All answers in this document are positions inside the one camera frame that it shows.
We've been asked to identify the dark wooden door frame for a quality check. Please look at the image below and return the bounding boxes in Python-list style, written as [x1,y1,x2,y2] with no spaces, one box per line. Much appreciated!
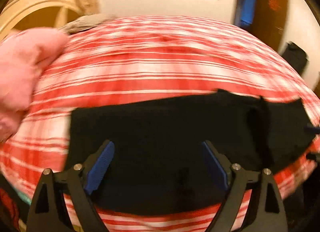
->
[234,0,263,30]

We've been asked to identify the black folding chair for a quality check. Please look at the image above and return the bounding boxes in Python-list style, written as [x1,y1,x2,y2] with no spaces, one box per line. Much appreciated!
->
[282,42,308,77]

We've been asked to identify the red plaid bed sheet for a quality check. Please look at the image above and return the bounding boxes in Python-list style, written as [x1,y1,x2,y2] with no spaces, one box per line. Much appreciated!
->
[0,16,320,232]

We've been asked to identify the pink folded quilt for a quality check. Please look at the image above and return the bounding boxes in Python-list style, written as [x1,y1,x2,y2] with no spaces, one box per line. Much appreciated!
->
[0,27,69,142]

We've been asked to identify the cream and wood headboard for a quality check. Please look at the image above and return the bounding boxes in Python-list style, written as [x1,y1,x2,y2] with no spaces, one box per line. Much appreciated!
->
[0,0,83,44]

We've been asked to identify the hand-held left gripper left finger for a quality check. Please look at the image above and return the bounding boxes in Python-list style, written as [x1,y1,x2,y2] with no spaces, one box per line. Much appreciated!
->
[26,140,115,232]

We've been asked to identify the striped pillow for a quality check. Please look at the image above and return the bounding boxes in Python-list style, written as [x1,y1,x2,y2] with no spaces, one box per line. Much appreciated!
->
[59,13,118,34]

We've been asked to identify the black pants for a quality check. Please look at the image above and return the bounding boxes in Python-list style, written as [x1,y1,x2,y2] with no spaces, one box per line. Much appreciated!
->
[68,89,314,216]

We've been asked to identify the brown wooden door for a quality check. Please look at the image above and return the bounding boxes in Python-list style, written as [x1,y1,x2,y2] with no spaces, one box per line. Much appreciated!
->
[255,0,289,52]

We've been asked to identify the pile of dark clothes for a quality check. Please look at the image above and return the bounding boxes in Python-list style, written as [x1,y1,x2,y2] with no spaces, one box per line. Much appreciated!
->
[0,187,32,232]

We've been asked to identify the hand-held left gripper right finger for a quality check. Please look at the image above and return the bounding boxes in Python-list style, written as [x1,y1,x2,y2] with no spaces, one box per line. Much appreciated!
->
[201,140,288,232]

